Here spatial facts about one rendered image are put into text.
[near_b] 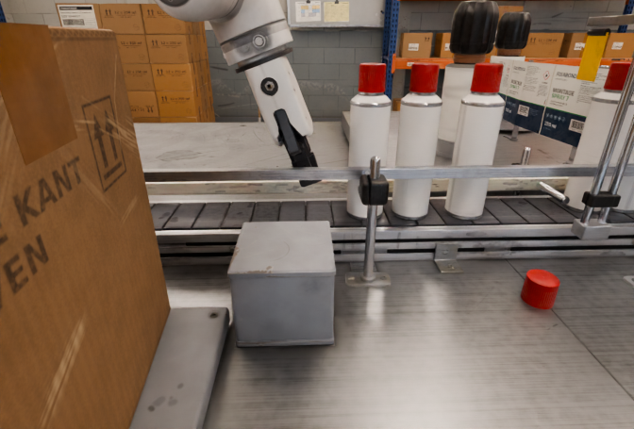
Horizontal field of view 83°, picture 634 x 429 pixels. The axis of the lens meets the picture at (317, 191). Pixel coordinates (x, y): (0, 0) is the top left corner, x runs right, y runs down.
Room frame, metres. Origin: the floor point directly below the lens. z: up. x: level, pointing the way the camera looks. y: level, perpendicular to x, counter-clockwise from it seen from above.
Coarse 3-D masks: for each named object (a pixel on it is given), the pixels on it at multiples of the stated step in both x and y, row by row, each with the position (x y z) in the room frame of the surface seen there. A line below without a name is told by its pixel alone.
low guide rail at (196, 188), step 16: (160, 192) 0.50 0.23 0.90; (176, 192) 0.50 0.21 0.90; (192, 192) 0.50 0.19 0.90; (208, 192) 0.50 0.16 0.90; (224, 192) 0.50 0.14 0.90; (240, 192) 0.50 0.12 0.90; (256, 192) 0.50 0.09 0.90; (272, 192) 0.50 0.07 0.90; (288, 192) 0.50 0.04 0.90; (304, 192) 0.50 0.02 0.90; (320, 192) 0.50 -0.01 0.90; (336, 192) 0.51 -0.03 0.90
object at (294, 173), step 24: (216, 168) 0.43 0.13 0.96; (240, 168) 0.43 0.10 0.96; (264, 168) 0.43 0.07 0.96; (288, 168) 0.43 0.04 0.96; (312, 168) 0.43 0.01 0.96; (336, 168) 0.43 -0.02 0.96; (360, 168) 0.43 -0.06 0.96; (384, 168) 0.43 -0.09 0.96; (408, 168) 0.43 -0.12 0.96; (432, 168) 0.43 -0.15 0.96; (456, 168) 0.43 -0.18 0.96; (480, 168) 0.43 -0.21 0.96; (504, 168) 0.43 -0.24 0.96; (528, 168) 0.43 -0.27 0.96; (552, 168) 0.43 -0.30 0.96; (576, 168) 0.44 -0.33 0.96
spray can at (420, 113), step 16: (416, 64) 0.46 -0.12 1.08; (432, 64) 0.46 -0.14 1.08; (416, 80) 0.46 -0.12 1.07; (432, 80) 0.45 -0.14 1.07; (416, 96) 0.46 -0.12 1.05; (432, 96) 0.45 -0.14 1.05; (400, 112) 0.47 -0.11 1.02; (416, 112) 0.45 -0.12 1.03; (432, 112) 0.45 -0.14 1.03; (400, 128) 0.46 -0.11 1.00; (416, 128) 0.45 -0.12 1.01; (432, 128) 0.45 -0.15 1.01; (400, 144) 0.46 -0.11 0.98; (416, 144) 0.45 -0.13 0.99; (432, 144) 0.45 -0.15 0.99; (400, 160) 0.46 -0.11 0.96; (416, 160) 0.44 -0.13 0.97; (432, 160) 0.45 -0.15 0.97; (400, 192) 0.45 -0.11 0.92; (416, 192) 0.44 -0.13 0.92; (400, 208) 0.45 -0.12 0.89; (416, 208) 0.44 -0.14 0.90
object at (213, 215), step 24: (168, 216) 0.46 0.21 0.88; (192, 216) 0.46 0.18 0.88; (216, 216) 0.46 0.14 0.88; (240, 216) 0.46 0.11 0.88; (264, 216) 0.46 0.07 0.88; (288, 216) 0.46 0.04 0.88; (312, 216) 0.46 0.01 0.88; (336, 216) 0.46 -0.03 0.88; (384, 216) 0.46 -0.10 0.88; (432, 216) 0.46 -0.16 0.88; (504, 216) 0.46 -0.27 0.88; (528, 216) 0.46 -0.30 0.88; (552, 216) 0.46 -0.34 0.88; (576, 216) 0.46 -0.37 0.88; (624, 216) 0.46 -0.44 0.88
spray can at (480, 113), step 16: (480, 64) 0.46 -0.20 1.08; (496, 64) 0.46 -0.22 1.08; (480, 80) 0.46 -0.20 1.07; (496, 80) 0.45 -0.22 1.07; (480, 96) 0.46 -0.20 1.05; (496, 96) 0.45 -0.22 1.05; (464, 112) 0.46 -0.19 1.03; (480, 112) 0.45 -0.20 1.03; (496, 112) 0.45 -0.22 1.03; (464, 128) 0.46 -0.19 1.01; (480, 128) 0.45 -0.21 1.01; (496, 128) 0.45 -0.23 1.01; (464, 144) 0.45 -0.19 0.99; (480, 144) 0.45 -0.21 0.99; (464, 160) 0.45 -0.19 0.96; (480, 160) 0.44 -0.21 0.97; (448, 192) 0.47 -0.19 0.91; (464, 192) 0.45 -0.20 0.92; (480, 192) 0.45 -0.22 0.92; (448, 208) 0.46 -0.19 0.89; (464, 208) 0.45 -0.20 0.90; (480, 208) 0.45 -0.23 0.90
